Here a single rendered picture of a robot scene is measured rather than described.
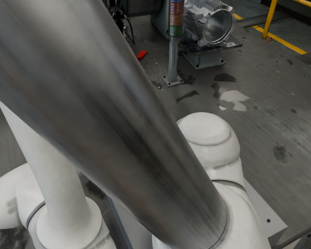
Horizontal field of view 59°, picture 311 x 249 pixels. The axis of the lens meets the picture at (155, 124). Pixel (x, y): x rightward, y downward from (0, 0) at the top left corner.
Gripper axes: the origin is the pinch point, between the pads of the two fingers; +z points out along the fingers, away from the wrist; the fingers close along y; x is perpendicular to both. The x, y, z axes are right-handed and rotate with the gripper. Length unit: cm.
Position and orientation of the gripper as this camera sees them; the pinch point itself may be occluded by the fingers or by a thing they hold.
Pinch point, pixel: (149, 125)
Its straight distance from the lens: 74.9
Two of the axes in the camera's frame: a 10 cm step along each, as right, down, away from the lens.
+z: 7.2, -3.9, 5.7
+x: -5.2, 2.3, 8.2
